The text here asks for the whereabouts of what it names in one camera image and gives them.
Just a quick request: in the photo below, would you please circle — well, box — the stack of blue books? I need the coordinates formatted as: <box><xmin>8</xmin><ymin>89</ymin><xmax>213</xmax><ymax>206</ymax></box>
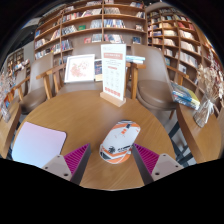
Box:
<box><xmin>170</xmin><ymin>81</ymin><xmax>201</xmax><ymax>111</ymax></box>

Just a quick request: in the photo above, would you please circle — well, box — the small distant wooden bookshelf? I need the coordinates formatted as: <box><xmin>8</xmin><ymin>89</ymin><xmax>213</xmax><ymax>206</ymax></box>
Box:
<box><xmin>5</xmin><ymin>47</ymin><xmax>31</xmax><ymax>79</ymax></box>

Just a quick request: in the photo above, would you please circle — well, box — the dark cover book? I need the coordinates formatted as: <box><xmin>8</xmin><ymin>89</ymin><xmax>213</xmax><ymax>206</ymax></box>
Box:
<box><xmin>94</xmin><ymin>58</ymin><xmax>104</xmax><ymax>82</ymax></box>

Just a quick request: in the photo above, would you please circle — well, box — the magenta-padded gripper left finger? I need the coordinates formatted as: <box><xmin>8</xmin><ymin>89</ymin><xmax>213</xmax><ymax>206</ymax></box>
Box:
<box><xmin>41</xmin><ymin>143</ymin><xmax>92</xmax><ymax>186</ymax></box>

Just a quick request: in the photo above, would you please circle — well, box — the white framed floral picture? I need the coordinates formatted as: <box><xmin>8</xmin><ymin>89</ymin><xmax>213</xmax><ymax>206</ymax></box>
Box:
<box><xmin>63</xmin><ymin>53</ymin><xmax>96</xmax><ymax>84</ymax></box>

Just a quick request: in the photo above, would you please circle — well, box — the glass vase with pink flowers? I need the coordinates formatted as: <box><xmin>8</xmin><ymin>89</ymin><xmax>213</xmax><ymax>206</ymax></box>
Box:
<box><xmin>0</xmin><ymin>71</ymin><xmax>16</xmax><ymax>123</ymax></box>

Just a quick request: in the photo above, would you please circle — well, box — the wide wooden bookshelf unit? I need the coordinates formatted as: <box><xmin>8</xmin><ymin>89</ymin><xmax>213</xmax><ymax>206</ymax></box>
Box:
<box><xmin>33</xmin><ymin>0</ymin><xmax>147</xmax><ymax>66</ymax></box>

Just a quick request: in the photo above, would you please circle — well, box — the orange and white computer mouse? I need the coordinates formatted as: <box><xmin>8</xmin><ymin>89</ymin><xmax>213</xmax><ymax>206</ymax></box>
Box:
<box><xmin>99</xmin><ymin>120</ymin><xmax>142</xmax><ymax>165</ymax></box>

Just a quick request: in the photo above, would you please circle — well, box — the curved wooden bookshelf unit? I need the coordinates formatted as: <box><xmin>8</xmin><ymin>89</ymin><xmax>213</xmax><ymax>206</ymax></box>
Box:
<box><xmin>145</xmin><ymin>6</ymin><xmax>224</xmax><ymax>101</ymax></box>

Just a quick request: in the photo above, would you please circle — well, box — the light blue book stack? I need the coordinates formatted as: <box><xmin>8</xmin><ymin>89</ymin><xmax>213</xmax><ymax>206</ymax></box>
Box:
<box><xmin>125</xmin><ymin>54</ymin><xmax>147</xmax><ymax>65</ymax></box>

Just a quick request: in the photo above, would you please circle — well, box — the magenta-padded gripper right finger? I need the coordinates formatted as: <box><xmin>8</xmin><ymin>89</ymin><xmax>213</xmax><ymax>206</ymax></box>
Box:
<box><xmin>131</xmin><ymin>143</ymin><xmax>184</xmax><ymax>186</ymax></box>

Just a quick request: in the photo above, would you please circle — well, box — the glass vase with beige flowers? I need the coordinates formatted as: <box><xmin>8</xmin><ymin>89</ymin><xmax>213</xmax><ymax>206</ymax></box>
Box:
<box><xmin>192</xmin><ymin>61</ymin><xmax>224</xmax><ymax>129</ymax></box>

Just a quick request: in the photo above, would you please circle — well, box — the pink-blue gradient mouse pad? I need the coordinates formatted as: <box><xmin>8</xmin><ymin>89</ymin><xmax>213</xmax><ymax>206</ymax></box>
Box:
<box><xmin>11</xmin><ymin>121</ymin><xmax>68</xmax><ymax>169</ymax></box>

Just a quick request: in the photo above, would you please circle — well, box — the white sign on wooden base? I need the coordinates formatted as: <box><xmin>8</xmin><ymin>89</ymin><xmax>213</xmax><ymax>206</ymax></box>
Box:
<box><xmin>99</xmin><ymin>43</ymin><xmax>127</xmax><ymax>108</ymax></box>

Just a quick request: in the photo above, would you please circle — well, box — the round wooden side table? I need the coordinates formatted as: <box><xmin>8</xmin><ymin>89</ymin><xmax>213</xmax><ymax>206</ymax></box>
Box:
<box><xmin>175</xmin><ymin>103</ymin><xmax>224</xmax><ymax>164</ymax></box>
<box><xmin>0</xmin><ymin>99</ymin><xmax>23</xmax><ymax>159</ymax></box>

